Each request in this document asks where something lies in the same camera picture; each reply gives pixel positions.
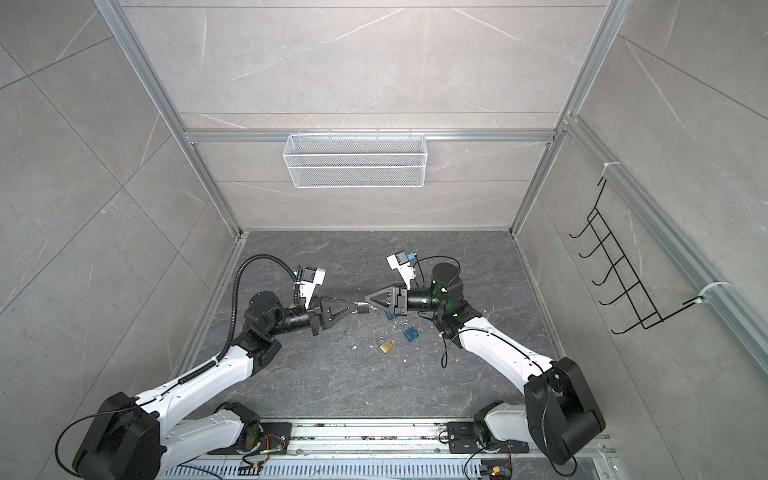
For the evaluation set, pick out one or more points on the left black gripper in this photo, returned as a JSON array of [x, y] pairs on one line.
[[320, 317]]

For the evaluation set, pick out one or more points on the white slotted cable duct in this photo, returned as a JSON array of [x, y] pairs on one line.
[[378, 468]]

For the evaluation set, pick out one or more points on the black wire hook rack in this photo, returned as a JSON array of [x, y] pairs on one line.
[[621, 270]]

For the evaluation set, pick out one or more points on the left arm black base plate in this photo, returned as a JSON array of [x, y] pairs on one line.
[[266, 438]]

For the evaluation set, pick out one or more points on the brass padlock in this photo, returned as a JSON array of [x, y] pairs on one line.
[[385, 344]]

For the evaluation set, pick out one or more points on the aluminium mounting rail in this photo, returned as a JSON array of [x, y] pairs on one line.
[[369, 438]]

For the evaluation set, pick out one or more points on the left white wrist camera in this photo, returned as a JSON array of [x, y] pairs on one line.
[[308, 278]]

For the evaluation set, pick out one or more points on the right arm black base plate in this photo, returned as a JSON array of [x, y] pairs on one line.
[[469, 437]]

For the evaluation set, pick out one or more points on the white wire mesh basket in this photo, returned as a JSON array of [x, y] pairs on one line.
[[356, 160]]

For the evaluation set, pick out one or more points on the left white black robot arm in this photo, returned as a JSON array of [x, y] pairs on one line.
[[143, 436]]

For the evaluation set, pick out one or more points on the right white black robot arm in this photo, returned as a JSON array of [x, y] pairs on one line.
[[561, 415]]

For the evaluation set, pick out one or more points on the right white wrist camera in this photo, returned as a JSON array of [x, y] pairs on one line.
[[402, 263]]

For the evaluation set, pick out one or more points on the teal blue padlock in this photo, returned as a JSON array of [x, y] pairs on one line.
[[410, 333]]

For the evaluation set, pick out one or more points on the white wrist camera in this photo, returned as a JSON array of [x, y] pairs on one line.
[[402, 263], [308, 278]]

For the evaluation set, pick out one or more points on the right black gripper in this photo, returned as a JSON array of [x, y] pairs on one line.
[[395, 308]]

